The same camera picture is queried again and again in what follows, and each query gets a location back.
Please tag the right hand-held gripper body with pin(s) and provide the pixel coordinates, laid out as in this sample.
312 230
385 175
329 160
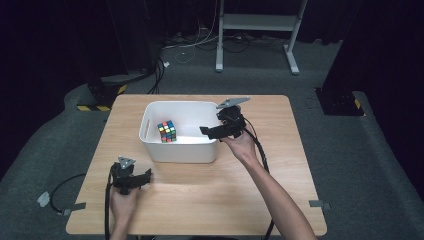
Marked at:
231 120

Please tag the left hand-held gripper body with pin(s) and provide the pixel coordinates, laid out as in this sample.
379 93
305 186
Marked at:
122 176

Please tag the white plastic bin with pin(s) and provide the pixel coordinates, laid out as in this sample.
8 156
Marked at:
186 150

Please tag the multicoloured puzzle cube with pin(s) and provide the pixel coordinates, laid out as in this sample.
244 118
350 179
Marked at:
167 131

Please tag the person's left hand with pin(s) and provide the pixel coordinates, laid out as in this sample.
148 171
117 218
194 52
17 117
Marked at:
122 203

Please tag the person's right hand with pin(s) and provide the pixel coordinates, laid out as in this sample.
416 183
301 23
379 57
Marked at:
243 146

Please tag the grey tape strip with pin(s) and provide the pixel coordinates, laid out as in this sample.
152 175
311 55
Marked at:
319 204
75 207

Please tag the black stand base yellow stripes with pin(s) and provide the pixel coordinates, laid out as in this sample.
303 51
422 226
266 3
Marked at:
101 91
340 101

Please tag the white metal stand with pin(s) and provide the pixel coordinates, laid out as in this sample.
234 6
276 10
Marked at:
258 22

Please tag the dark curtain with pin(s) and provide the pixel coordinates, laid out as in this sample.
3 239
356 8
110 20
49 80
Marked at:
383 50
50 50

